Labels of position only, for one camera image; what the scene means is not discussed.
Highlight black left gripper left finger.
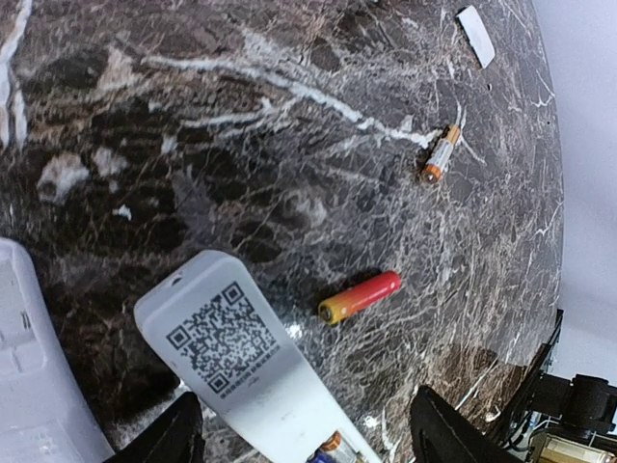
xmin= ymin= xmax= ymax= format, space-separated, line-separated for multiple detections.
xmin=104 ymin=393 xmax=204 ymax=463

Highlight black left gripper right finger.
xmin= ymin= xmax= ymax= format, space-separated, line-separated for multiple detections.
xmin=410 ymin=386 xmax=520 ymax=463

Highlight white air conditioner remote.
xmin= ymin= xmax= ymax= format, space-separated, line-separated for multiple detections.
xmin=134 ymin=250 xmax=380 ymax=462

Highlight white remote control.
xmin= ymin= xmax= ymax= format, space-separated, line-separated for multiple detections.
xmin=1 ymin=238 xmax=114 ymax=462

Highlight red AAA battery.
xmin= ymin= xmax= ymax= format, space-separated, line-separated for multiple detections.
xmin=318 ymin=271 xmax=402 ymax=325

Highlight white battery cover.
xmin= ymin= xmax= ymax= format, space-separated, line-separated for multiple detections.
xmin=457 ymin=5 xmax=496 ymax=68

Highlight gold white AAA battery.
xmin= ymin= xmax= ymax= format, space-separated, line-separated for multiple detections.
xmin=320 ymin=431 xmax=357 ymax=463

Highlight purple AAA battery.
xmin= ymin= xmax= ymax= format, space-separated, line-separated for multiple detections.
xmin=307 ymin=450 xmax=333 ymax=463

